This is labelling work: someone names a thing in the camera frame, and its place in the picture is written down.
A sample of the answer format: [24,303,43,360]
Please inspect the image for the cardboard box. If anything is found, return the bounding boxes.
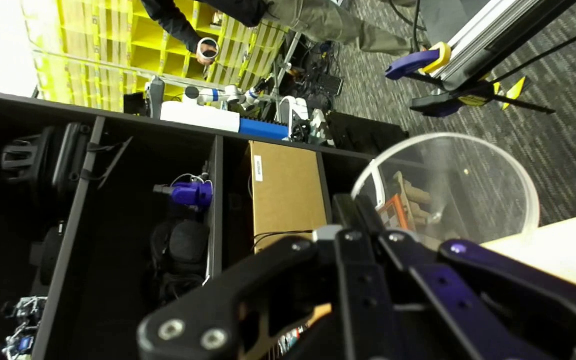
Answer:
[245,137,330,254]

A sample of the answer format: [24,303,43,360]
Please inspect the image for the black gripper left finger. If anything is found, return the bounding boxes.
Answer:
[135,192,395,360]

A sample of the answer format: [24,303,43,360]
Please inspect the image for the yellow storage bins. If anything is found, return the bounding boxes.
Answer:
[19,0,298,113]

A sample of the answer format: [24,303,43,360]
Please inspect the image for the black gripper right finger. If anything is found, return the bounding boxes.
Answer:
[375,228,576,360]

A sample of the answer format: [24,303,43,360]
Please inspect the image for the white box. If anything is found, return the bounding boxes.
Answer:
[157,98,242,133]

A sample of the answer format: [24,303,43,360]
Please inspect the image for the purple plug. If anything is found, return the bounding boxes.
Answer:
[152,173,216,211]

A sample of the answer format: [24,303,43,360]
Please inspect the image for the person in dark clothes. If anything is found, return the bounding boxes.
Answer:
[139,0,432,66]

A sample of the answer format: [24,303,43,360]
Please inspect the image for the black bag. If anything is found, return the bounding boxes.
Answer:
[146,218,212,306]

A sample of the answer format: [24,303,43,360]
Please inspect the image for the black yellow clamp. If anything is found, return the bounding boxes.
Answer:
[409,74,558,120]

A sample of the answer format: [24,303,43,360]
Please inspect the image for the blue box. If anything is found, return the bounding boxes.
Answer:
[238,113,292,144]

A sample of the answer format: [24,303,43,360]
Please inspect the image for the aluminium frame rail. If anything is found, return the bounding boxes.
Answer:
[438,0,576,91]

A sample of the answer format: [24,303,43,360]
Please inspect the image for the blue handled clamp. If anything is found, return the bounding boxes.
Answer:
[384,39,454,81]

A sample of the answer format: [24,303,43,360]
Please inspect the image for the black shelf unit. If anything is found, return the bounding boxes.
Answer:
[0,86,375,360]

